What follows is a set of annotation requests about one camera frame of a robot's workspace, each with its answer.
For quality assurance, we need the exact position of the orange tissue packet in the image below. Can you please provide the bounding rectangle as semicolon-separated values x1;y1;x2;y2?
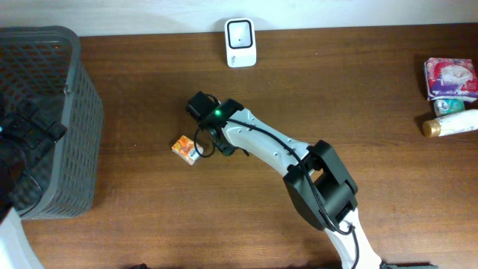
172;135;204;165

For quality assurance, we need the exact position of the white barcode scanner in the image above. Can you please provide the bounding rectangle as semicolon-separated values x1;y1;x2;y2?
224;18;257;68

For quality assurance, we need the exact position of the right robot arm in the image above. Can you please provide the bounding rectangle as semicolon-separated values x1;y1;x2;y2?
185;91;385;269

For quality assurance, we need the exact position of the white tube gold cap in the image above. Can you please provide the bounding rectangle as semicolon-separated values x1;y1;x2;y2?
422;109;478;137

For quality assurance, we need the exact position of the small green tissue packet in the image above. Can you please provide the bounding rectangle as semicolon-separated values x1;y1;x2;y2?
433;99;465;117

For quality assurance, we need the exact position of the red purple tissue pack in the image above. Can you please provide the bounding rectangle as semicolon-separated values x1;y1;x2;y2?
423;58;477;102

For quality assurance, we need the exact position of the dark grey plastic basket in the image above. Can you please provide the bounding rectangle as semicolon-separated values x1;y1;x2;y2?
1;26;104;220

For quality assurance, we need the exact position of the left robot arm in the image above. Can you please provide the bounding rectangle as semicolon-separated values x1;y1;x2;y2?
1;99;66;269

